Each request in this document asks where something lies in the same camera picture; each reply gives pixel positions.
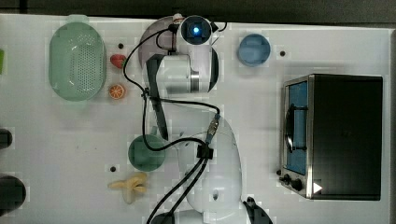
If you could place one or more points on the red toy strawberry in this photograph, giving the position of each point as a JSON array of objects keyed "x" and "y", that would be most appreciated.
[{"x": 118, "y": 60}]

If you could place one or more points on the green plastic colander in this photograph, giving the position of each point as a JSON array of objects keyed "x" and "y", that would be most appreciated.
[{"x": 77, "y": 62}]

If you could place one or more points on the green metal mug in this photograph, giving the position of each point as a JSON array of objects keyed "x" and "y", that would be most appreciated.
[{"x": 141, "y": 157}]

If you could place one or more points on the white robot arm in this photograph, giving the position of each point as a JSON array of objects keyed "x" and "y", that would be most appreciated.
[{"x": 207, "y": 152}]

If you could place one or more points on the green white bottle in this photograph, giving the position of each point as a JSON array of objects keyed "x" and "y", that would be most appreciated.
[{"x": 1, "y": 61}]

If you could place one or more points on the grey round plate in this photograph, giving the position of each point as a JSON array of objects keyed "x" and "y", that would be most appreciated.
[{"x": 158, "y": 44}]

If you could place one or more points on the black cylinder cup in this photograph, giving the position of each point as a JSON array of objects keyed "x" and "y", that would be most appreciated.
[
  {"x": 12, "y": 194},
  {"x": 6, "y": 138}
]

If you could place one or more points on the peeled toy banana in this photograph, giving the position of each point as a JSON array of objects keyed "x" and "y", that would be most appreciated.
[{"x": 136, "y": 184}]

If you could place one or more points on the toy orange slice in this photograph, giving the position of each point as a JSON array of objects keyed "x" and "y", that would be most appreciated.
[{"x": 116, "y": 91}]

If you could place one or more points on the blue plastic bowl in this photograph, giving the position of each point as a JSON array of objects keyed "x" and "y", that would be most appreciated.
[{"x": 254, "y": 50}]

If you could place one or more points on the black toaster oven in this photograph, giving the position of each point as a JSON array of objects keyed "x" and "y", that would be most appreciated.
[{"x": 332, "y": 137}]

